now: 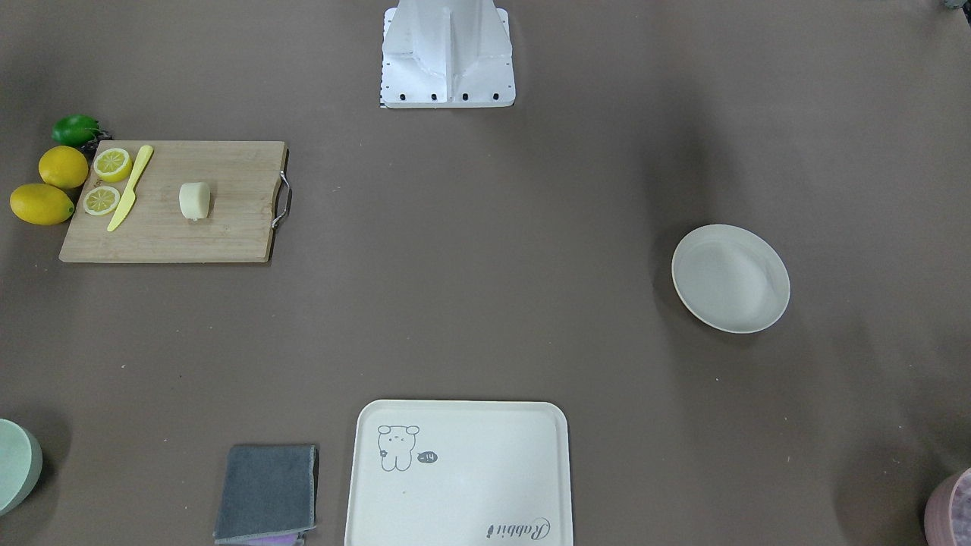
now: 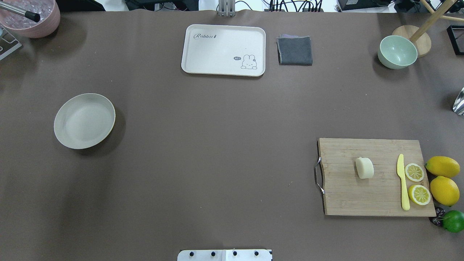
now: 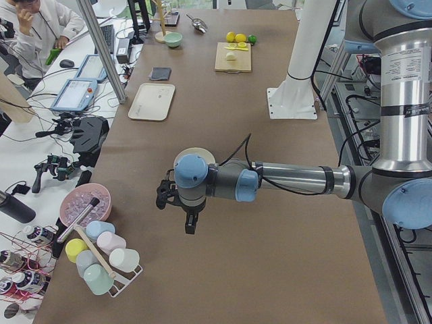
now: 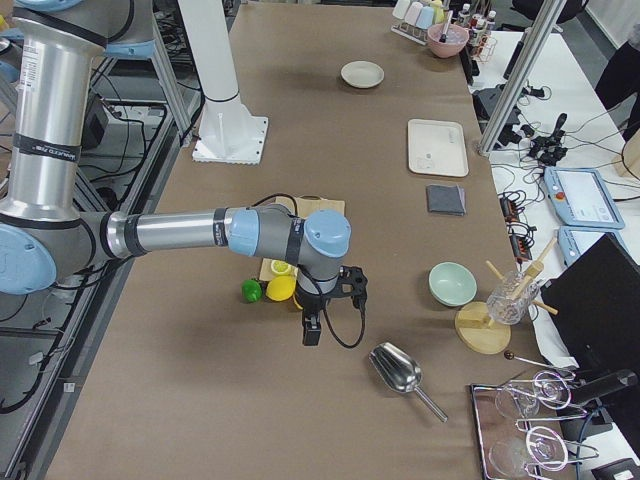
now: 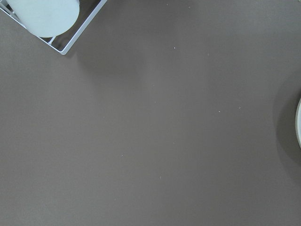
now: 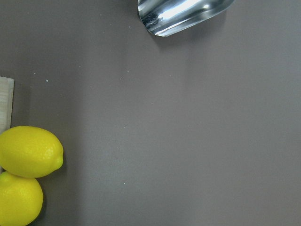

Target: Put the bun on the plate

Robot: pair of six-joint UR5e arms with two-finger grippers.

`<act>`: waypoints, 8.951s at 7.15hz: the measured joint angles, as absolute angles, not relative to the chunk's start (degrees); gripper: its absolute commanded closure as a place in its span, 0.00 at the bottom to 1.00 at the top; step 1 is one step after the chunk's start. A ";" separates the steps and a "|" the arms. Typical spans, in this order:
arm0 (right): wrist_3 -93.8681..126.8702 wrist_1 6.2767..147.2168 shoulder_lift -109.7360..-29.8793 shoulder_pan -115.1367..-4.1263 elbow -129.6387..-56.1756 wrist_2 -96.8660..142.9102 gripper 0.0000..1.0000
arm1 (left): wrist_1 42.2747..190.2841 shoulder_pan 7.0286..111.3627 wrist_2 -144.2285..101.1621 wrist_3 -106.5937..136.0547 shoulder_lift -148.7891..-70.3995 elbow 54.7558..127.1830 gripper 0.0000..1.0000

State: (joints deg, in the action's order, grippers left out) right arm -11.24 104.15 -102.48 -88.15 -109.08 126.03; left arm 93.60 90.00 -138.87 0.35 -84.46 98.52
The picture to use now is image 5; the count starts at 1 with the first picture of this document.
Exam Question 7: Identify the white round plate in rack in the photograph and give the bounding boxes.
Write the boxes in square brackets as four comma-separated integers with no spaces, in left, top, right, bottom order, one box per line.
[7,0,79,38]

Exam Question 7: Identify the white wire rack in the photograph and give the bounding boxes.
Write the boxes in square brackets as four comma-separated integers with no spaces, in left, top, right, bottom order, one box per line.
[0,0,106,55]

